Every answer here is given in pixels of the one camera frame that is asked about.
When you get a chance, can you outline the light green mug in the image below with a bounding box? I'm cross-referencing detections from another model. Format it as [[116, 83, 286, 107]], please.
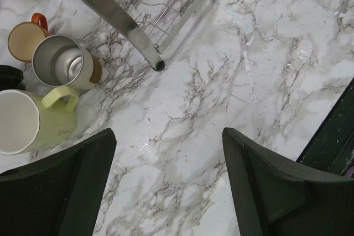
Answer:
[[1, 86, 79, 155]]

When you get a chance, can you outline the black faceted mug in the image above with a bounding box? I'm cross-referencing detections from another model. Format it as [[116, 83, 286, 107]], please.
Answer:
[[0, 65, 26, 91]]

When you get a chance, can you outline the cream cup brown band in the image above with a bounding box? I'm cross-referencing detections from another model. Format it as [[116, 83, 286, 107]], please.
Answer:
[[32, 34, 102, 91]]

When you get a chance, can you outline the small copper orange cup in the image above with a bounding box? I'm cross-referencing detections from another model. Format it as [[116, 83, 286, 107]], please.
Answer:
[[8, 13, 50, 62]]

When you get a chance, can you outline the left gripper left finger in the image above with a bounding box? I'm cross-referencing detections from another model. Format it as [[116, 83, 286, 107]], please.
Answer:
[[1, 128, 117, 235]]

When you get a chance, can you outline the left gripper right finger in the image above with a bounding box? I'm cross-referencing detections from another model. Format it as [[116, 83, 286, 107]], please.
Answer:
[[222, 128, 353, 235]]

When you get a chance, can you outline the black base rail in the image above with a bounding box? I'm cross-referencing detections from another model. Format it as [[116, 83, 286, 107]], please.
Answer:
[[296, 81, 354, 178]]

